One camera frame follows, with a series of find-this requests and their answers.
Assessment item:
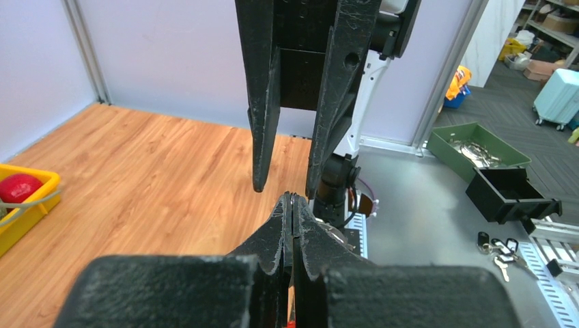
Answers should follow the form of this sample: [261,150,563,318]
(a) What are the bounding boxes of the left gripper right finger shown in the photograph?
[292,195,520,327]

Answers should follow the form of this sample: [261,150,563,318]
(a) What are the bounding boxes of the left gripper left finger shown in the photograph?
[55,193,292,327]

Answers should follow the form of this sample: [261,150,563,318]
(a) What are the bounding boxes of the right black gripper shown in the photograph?
[235,0,381,200]

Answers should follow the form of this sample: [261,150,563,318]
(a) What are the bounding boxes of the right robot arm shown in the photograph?
[235,0,421,228]

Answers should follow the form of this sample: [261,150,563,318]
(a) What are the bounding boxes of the spare keys with black tags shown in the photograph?
[477,231,538,283]

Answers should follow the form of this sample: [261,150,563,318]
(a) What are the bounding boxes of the orange yellow bag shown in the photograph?
[443,66,472,109]

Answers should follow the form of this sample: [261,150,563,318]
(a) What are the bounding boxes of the green tray of keyrings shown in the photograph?
[426,122,531,182]

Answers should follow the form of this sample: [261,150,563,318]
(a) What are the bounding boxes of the black open box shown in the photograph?
[466,166,563,225]

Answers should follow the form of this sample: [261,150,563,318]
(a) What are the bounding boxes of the yellow plastic bin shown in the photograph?
[1,163,61,255]

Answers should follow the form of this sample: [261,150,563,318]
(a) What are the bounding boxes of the red tomato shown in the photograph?
[1,174,43,204]

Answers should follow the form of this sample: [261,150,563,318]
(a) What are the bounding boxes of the green melon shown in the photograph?
[1,190,61,227]

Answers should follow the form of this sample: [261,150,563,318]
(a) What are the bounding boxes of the light blue suitcase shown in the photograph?
[533,68,578,131]

